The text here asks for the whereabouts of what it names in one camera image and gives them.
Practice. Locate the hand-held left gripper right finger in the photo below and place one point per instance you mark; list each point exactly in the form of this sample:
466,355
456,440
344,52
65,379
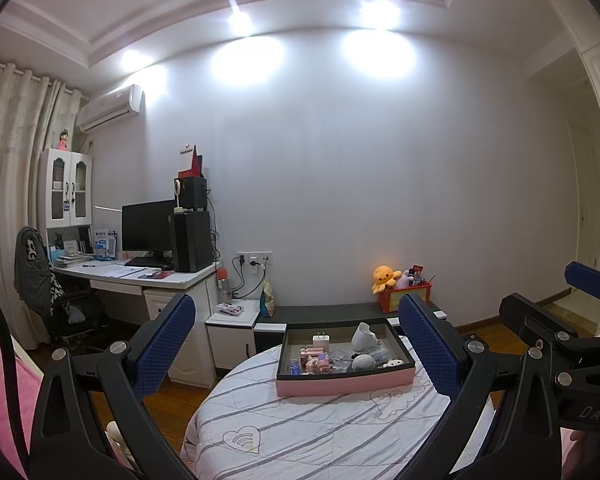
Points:
427,350

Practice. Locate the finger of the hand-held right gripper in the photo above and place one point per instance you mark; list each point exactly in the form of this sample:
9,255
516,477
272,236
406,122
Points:
535,322
592,277

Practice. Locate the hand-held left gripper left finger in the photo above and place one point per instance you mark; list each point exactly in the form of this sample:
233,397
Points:
162,350

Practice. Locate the white spotted small toy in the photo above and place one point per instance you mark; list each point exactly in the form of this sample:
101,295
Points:
392,363

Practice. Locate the white round figurine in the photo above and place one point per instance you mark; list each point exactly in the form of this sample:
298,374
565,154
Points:
364,362

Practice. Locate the clear plastic cup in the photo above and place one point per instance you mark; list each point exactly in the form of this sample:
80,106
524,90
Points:
341,360

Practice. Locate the pink and black box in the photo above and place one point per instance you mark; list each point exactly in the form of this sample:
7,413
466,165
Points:
340,385

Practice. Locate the pink block toy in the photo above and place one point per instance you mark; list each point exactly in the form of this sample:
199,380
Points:
319,365

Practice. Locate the rose gold canister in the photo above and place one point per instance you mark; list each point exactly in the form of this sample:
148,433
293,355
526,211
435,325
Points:
309,352

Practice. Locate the blue foil packet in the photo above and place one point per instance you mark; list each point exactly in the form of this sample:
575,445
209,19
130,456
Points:
294,366

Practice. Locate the orange storage box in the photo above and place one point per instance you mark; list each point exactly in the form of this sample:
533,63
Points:
405,300

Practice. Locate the white side cabinet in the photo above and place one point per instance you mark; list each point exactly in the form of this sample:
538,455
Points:
230,335

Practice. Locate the white desk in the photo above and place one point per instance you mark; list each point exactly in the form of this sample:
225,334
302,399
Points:
185,280

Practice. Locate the pink plush toy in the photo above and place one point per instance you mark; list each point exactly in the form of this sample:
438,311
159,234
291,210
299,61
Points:
405,280

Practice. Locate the pink mouse pad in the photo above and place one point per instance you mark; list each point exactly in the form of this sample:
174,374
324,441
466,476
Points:
157,274

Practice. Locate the small pink packet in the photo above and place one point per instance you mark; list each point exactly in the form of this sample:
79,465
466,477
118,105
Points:
229,309

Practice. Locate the white door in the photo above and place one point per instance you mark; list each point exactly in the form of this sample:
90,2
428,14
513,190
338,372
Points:
582,195

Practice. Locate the yellow octopus plush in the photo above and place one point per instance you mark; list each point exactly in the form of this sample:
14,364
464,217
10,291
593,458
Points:
386,277

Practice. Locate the orange-capped water bottle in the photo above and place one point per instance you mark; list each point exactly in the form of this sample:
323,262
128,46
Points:
223,287

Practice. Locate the white papers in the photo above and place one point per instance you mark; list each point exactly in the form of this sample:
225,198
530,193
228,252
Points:
115,271

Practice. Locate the cream plush toy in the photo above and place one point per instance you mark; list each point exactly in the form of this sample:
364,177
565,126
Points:
120,440

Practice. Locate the black low bench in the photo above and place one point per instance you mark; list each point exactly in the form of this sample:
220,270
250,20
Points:
325,311

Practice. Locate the black computer tower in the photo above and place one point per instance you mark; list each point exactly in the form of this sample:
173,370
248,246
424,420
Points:
192,240

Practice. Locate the yellow snack bag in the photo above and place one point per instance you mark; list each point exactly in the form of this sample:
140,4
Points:
267,302

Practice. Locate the blue and white box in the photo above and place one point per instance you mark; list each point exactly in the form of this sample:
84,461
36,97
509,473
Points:
104,248

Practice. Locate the black monitor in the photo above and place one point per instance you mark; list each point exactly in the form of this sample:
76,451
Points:
147,230

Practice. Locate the stack of books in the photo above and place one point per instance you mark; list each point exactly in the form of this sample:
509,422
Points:
75,257

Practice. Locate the grey jacket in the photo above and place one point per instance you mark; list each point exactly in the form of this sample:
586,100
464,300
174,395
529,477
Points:
32,270

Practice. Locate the cream desk fan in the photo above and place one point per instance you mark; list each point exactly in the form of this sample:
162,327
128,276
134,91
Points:
179,195

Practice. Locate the black speaker box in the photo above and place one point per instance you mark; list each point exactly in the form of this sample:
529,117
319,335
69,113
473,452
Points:
194,192

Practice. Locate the pink blanket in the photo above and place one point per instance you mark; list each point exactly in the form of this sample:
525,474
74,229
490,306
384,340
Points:
5,385

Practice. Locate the white glass-door cabinet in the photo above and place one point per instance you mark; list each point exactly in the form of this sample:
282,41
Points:
66,190

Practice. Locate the red folder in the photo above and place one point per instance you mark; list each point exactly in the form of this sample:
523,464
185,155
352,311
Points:
195,165

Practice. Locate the pink doll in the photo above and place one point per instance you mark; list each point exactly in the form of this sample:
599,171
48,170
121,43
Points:
63,140

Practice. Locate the white air conditioner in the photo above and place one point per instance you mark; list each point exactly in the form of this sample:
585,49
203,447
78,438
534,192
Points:
110,107

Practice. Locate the cream curtain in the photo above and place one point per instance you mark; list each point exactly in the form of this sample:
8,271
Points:
10,150

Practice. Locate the white wall socket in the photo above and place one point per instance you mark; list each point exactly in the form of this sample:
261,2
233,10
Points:
254,258

